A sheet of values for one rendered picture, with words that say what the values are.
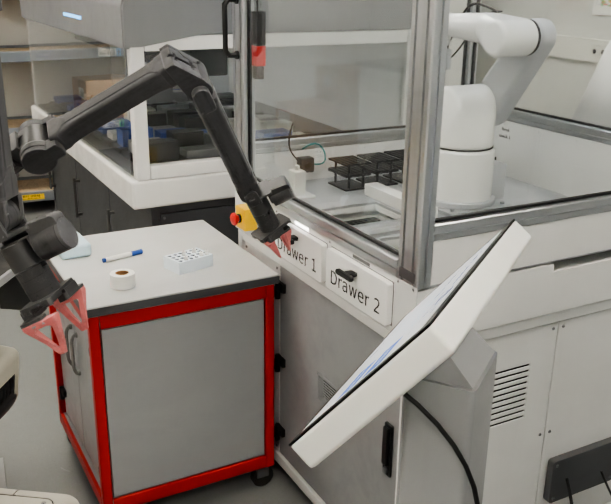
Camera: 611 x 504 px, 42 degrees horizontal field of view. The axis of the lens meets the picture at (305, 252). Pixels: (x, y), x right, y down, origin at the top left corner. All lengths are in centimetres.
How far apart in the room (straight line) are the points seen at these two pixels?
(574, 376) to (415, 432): 106
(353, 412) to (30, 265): 63
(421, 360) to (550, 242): 105
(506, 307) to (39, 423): 189
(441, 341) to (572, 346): 126
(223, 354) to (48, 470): 83
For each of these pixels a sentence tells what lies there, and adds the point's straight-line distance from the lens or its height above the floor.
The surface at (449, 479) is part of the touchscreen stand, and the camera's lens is 136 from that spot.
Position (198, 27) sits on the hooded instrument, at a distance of 291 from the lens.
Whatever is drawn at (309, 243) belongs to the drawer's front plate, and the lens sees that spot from 221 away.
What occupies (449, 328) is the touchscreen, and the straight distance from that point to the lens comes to 107.
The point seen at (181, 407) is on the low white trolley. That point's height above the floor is 38.
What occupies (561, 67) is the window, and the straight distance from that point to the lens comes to 198.
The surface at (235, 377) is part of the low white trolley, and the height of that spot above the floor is 44.
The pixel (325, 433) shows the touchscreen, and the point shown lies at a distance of 118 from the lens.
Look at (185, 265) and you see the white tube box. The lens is 242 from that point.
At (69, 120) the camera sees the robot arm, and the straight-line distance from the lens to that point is 185.
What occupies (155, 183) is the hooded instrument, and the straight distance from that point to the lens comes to 294.
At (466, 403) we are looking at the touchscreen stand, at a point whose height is 100.
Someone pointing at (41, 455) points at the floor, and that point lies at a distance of 306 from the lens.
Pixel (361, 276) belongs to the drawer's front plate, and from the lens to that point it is 199.
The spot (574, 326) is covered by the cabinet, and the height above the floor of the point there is 74.
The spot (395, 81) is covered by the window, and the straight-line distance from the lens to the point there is 185.
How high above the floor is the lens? 162
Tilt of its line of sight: 19 degrees down
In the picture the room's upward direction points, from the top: 1 degrees clockwise
